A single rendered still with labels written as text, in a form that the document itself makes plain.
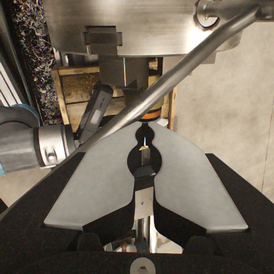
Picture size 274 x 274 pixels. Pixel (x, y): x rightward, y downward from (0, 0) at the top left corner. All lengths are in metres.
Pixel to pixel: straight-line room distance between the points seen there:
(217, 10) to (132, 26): 0.09
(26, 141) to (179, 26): 0.29
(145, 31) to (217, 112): 1.93
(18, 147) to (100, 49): 0.21
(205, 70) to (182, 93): 0.27
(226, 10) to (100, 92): 0.21
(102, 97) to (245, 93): 2.01
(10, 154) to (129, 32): 0.27
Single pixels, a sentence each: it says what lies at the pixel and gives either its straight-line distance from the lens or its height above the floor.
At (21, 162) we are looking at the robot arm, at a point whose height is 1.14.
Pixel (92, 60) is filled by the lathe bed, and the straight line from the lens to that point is 0.60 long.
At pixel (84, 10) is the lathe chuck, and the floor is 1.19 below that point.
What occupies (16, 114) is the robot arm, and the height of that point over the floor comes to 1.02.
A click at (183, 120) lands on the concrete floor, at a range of 1.93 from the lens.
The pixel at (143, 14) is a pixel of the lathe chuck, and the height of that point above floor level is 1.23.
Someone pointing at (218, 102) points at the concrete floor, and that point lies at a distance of 2.08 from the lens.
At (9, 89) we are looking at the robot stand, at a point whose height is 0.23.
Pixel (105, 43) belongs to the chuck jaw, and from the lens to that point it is 0.26.
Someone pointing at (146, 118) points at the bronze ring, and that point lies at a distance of 0.40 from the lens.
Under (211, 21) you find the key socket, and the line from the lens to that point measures 0.27.
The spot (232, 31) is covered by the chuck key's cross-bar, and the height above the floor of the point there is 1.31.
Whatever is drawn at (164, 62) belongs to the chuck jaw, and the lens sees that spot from 0.39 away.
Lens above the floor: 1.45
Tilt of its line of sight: 54 degrees down
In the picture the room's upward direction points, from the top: 146 degrees clockwise
